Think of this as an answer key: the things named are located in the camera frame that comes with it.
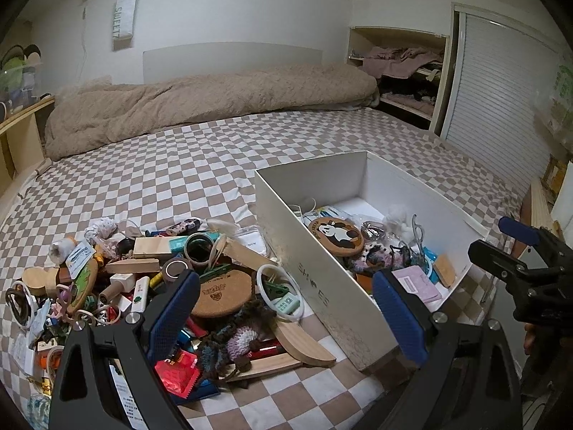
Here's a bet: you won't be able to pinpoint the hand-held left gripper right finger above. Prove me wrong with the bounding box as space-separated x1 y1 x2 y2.
356 269 524 430

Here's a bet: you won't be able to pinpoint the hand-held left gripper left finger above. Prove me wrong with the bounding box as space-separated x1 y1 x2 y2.
48 269 201 430

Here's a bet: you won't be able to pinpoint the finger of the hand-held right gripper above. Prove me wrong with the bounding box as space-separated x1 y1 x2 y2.
468 239 538 284
498 216 543 248

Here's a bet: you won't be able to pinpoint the round panda coaster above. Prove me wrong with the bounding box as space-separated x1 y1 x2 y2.
308 216 365 258

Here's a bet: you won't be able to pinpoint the white cardboard box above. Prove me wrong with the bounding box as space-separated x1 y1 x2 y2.
254 151 490 373

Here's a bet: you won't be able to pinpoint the person's right hand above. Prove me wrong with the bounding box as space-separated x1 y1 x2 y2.
523 322 545 359

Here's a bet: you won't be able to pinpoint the pink notepad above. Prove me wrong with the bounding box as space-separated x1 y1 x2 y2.
391 265 444 305

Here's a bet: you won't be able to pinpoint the white tube with green logo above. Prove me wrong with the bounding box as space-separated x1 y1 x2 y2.
130 276 150 314

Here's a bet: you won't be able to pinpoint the brown tape roll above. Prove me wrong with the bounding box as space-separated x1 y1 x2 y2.
162 257 191 285

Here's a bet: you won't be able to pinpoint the red foil packet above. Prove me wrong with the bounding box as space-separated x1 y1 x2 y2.
154 350 200 399

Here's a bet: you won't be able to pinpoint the small wooden tag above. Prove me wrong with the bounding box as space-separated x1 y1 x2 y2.
430 253 457 285

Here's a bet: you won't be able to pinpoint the round cork coaster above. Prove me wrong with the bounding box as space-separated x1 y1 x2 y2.
190 269 257 319

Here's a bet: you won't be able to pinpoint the brown blue crocheted piece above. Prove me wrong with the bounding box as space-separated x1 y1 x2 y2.
197 298 278 379

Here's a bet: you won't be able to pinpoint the brown wooden block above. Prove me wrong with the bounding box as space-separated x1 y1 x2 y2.
105 257 161 275

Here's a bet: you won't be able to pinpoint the purple crocheted piece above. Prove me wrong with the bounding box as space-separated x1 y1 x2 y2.
349 242 406 274

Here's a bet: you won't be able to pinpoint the dark green tape roll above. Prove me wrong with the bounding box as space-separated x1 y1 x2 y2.
183 232 216 266

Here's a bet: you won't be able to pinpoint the small teal box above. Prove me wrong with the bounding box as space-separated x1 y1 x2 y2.
169 235 220 254

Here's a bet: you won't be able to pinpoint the light wooden block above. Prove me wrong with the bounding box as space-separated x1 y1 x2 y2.
133 236 173 261

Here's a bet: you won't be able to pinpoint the blue flat case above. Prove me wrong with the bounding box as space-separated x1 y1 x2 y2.
183 378 220 401

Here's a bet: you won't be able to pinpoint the silver crinkled wrapper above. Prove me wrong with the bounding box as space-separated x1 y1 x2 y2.
360 220 390 243

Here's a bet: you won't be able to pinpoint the black white patterned tube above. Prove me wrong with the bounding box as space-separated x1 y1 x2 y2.
165 217 202 236

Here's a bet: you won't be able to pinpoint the green painted wooden paddle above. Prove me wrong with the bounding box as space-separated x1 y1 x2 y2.
67 257 99 316

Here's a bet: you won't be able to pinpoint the wooden spatula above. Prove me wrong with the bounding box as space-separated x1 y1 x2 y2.
273 322 337 368

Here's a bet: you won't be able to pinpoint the wooden wedge block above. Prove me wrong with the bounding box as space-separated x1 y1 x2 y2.
224 237 278 274

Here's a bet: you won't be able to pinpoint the white cotton ball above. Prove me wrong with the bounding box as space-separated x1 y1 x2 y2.
386 204 415 236

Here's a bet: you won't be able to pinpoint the thin wooden board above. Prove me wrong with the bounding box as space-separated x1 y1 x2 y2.
224 352 305 383

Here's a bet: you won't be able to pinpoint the white blue paper tag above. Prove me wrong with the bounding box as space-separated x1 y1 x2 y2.
66 239 97 274

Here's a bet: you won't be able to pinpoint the pale green label tag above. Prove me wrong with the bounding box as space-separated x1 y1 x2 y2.
273 293 300 316

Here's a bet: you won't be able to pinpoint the clear plastic pouch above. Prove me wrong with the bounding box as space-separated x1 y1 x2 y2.
233 226 269 256

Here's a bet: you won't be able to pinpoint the white knit scrunchie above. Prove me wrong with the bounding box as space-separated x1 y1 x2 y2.
85 216 119 243

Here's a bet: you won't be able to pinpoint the blue white foil packet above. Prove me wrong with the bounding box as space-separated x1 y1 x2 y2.
309 204 359 220

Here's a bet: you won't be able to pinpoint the white bandage roll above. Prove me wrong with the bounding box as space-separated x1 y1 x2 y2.
48 235 79 263

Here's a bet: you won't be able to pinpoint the white slatted door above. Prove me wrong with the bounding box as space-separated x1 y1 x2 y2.
441 6 573 175

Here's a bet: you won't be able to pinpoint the round wooden box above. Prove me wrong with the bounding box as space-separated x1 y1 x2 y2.
21 266 63 298

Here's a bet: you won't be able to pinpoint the brown white checkered bed sheet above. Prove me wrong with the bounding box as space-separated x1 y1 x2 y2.
0 107 529 430

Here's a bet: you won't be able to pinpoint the white built-in shelf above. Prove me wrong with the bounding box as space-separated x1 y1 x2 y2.
347 24 451 133

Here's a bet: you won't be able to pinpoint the pile of dark clothes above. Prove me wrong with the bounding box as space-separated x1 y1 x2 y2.
378 76 442 108

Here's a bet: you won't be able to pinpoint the pink folded clothes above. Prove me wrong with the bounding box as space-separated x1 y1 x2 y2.
360 46 444 79

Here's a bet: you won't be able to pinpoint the beige fluffy comforter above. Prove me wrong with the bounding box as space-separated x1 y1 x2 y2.
42 63 381 162

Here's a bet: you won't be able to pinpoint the light wooden bedside shelf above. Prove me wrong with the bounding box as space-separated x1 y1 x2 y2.
0 96 57 216

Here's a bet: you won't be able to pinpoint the white headboard panel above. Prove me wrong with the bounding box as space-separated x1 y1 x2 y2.
142 41 324 83

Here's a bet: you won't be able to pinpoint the clear storage bin with toys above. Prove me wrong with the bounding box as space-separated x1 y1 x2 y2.
0 44 45 115

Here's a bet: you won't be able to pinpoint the clear handled scissors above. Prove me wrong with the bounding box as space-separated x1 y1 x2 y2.
405 215 426 269

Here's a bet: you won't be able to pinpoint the large white plastic ring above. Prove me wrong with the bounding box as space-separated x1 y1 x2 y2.
255 263 306 323

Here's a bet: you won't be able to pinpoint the beige handled scissors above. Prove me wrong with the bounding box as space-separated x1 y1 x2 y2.
51 282 97 328

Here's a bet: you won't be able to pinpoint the black heart-shaped ring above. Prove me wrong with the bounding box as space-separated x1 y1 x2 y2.
5 289 30 325

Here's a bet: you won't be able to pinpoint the white hanging wall sign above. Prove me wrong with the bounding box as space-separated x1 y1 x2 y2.
111 0 137 50

